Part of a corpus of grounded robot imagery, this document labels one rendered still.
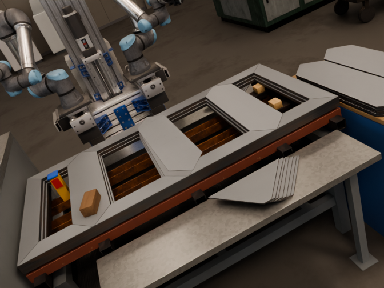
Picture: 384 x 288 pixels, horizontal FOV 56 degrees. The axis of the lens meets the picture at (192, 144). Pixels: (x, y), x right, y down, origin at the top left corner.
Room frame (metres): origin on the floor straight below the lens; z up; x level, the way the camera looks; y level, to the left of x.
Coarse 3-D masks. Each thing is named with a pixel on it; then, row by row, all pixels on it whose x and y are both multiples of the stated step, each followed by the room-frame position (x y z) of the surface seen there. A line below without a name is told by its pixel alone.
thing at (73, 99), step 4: (68, 92) 2.27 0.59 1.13; (72, 92) 2.29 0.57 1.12; (76, 92) 2.31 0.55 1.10; (60, 96) 2.28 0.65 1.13; (64, 96) 2.27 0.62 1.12; (68, 96) 2.27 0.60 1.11; (72, 96) 2.27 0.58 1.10; (76, 96) 2.29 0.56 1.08; (80, 96) 2.30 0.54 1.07; (60, 100) 2.30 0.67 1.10; (64, 100) 2.27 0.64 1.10; (68, 100) 2.26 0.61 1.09; (72, 100) 2.26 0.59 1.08; (76, 100) 2.27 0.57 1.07; (80, 100) 2.28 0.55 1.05; (64, 104) 2.28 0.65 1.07; (68, 104) 2.26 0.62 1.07; (72, 104) 2.25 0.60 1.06; (76, 104) 2.26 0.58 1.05; (64, 108) 2.27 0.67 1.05; (68, 108) 2.26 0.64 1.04
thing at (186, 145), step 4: (188, 140) 1.57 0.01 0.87; (180, 144) 1.57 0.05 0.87; (184, 144) 1.55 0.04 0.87; (188, 144) 1.54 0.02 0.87; (192, 144) 1.52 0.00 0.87; (176, 148) 1.55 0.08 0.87; (180, 148) 1.53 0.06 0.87; (184, 148) 1.51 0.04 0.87; (188, 148) 1.50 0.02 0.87; (168, 152) 1.54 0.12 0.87; (172, 152) 1.52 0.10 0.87; (176, 152) 1.51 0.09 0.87; (180, 152) 1.49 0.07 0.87; (160, 156) 1.53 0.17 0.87; (164, 156) 1.52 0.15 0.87; (168, 156) 1.50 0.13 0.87; (172, 156) 1.49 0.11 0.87; (164, 160) 1.48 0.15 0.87
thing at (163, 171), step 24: (288, 96) 1.65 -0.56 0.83; (312, 120) 1.38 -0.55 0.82; (120, 144) 1.89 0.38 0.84; (144, 144) 1.79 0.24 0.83; (264, 144) 1.34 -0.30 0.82; (216, 168) 1.30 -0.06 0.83; (48, 192) 1.73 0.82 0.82; (168, 192) 1.27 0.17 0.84; (48, 216) 1.51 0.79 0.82; (120, 216) 1.23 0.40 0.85; (72, 240) 1.20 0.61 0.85; (24, 264) 1.17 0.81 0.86
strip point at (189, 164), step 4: (196, 156) 1.40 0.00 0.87; (200, 156) 1.39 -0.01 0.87; (188, 160) 1.40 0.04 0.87; (192, 160) 1.39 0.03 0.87; (196, 160) 1.37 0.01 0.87; (180, 164) 1.40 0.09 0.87; (184, 164) 1.38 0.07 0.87; (188, 164) 1.37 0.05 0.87; (192, 164) 1.36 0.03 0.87; (176, 168) 1.38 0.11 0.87; (180, 168) 1.36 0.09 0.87; (184, 168) 1.35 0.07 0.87; (188, 168) 1.34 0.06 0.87; (192, 168) 1.33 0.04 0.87
